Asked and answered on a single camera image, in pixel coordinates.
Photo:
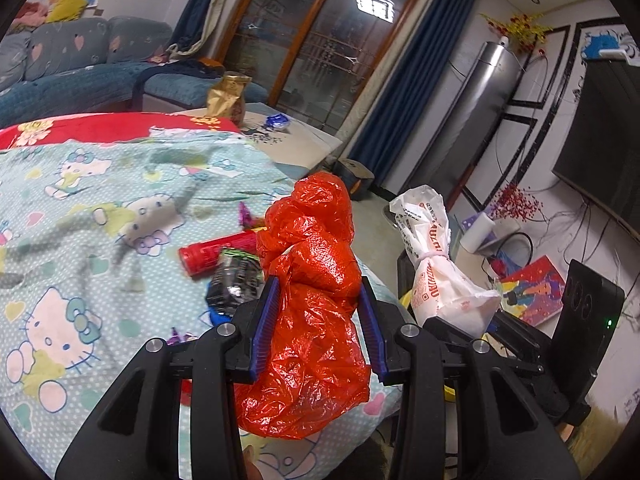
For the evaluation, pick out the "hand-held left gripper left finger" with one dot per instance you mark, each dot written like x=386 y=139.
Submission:
x=265 y=325

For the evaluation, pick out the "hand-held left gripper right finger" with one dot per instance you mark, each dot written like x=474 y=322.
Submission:
x=372 y=330

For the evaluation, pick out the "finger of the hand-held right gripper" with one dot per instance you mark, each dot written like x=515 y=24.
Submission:
x=520 y=345
x=447 y=330

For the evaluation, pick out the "blue plastic piece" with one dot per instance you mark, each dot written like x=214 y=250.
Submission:
x=220 y=319

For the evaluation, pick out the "white printed plastic bag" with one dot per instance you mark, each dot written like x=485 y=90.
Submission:
x=440 y=285

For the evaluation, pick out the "red plastic bag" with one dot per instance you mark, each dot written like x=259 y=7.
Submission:
x=310 y=310

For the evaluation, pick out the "black snack wrapper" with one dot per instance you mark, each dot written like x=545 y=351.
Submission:
x=232 y=285

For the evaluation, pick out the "person's left hand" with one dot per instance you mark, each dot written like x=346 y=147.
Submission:
x=251 y=466

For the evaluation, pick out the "colourful painting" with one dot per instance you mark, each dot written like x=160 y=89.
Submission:
x=535 y=290

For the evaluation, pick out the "small purple wrapper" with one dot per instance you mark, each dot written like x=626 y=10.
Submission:
x=177 y=336

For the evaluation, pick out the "red can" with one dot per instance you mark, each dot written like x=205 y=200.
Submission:
x=210 y=255

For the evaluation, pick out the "white paper roll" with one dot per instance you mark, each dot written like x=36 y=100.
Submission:
x=477 y=232

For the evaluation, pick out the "purple orange snack wrapper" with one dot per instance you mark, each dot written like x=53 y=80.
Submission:
x=246 y=216

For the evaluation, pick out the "red berry branches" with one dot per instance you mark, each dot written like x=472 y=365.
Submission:
x=515 y=202

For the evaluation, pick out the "black orange box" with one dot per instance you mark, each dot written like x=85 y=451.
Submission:
x=355 y=175

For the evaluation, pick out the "cartoon cat printed blanket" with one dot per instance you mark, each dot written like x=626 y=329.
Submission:
x=100 y=260

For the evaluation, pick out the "beige coffee table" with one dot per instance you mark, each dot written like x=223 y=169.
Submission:
x=300 y=150

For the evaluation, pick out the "black television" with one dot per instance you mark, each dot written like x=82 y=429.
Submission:
x=605 y=135

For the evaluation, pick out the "pile of seed shells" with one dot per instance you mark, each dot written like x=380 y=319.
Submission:
x=262 y=136

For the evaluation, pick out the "blue wrapper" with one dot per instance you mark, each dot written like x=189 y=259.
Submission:
x=278 y=122

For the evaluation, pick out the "silver tower air conditioner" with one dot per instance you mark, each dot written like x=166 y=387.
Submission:
x=480 y=110

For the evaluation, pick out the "gold foil bag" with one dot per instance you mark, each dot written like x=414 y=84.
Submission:
x=227 y=97

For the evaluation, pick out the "blue curtain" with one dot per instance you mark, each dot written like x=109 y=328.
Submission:
x=415 y=85
x=200 y=5

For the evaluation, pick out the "red blanket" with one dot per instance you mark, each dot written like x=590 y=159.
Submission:
x=100 y=127

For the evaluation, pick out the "dark clothes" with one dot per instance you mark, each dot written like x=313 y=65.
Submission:
x=185 y=70

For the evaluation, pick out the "wooden glass sliding door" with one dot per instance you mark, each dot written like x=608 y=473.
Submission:
x=320 y=60

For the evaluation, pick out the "yellow artificial flowers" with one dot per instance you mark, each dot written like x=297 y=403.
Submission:
x=525 y=27

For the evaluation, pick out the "blue grey sofa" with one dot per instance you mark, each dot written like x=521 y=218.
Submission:
x=65 y=95

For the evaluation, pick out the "beige curtain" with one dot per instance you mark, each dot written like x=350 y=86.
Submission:
x=235 y=0

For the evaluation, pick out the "pink clothes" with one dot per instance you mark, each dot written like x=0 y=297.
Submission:
x=32 y=15

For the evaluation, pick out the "blue wall decal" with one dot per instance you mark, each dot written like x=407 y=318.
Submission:
x=600 y=42

